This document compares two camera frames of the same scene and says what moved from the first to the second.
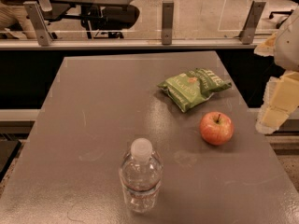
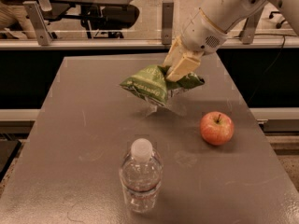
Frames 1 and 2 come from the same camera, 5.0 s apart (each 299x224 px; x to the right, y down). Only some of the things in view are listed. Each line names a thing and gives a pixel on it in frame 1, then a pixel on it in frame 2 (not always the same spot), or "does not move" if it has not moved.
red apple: x=217 y=128 does not move
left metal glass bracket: x=43 y=35 does not move
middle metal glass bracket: x=167 y=21 does not move
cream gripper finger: x=267 y=49 → x=175 y=55
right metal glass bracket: x=247 y=35 does not move
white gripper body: x=289 y=47 → x=202 y=34
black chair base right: x=280 y=13 does not move
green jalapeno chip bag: x=189 y=90 → x=153 y=86
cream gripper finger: x=281 y=98 → x=189 y=63
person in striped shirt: x=12 y=9 does not move
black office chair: x=106 y=22 does not move
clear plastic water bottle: x=141 y=172 does not move
